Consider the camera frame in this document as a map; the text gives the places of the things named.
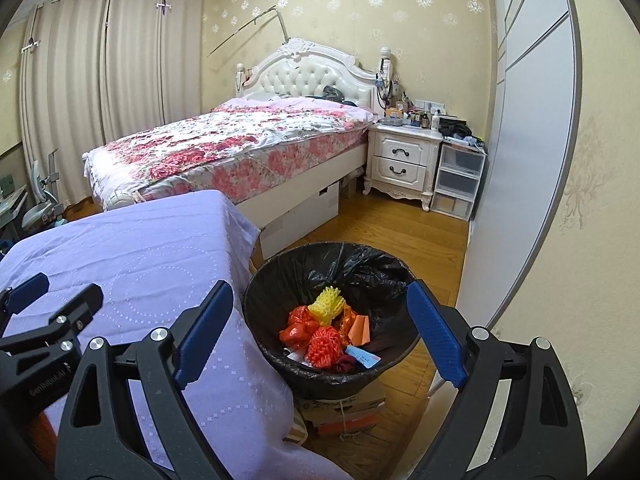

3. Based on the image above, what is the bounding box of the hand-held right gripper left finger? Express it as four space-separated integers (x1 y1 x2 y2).
55 280 236 480

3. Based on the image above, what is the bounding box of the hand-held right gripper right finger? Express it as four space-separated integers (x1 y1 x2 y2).
406 280 588 480

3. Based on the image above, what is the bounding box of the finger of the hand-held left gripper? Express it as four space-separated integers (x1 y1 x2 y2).
0 284 103 361
0 272 49 321

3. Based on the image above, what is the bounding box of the teal white toothpaste tube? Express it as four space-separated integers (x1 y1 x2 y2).
345 345 382 368

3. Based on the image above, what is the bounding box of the orange paper piece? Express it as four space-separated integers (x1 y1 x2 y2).
342 310 372 346

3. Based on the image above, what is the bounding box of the red plastic bag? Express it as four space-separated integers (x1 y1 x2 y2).
279 306 321 348

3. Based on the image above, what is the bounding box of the black-lined trash bin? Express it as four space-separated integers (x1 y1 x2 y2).
242 241 426 401

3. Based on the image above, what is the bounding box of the red foam fruit net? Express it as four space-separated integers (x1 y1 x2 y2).
306 325 347 371

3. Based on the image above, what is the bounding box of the yellow foam fruit net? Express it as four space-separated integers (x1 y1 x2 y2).
307 286 348 328

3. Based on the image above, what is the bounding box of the orange fuzzy cloth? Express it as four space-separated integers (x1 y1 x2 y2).
35 400 63 466

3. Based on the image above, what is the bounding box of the grey desk chair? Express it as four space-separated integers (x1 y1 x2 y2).
22 147 68 233

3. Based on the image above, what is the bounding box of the cluttered study desk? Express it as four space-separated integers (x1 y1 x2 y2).
0 175 28 261

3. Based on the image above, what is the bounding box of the brown tied cardboard box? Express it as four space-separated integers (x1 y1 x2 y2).
300 382 388 423

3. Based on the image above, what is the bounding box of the orange striped shoebox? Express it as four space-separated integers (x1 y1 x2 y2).
312 416 381 440

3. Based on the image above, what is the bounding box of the white storage box under bed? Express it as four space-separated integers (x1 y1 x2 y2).
257 180 341 261

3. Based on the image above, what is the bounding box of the clear plastic drawer unit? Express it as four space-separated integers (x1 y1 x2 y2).
430 140 487 221

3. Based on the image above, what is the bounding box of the white nightstand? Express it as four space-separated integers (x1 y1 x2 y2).
362 122 443 211

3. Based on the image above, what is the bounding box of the beige curtain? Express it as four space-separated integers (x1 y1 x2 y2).
20 0 111 206
102 0 206 133

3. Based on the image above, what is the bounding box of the floral quilt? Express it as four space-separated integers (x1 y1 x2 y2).
85 107 376 201

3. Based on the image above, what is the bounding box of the dark clothes pile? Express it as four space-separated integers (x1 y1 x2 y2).
439 117 486 148

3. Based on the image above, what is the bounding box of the clutter of small bottles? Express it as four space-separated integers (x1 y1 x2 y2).
377 95 446 131

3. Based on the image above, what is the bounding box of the white sliding wardrobe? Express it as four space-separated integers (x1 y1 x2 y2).
427 0 583 398

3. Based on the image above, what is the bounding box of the white tufted bed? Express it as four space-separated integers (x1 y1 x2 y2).
82 37 381 221

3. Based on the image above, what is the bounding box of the thin metal pole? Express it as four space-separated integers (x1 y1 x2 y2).
207 4 291 58

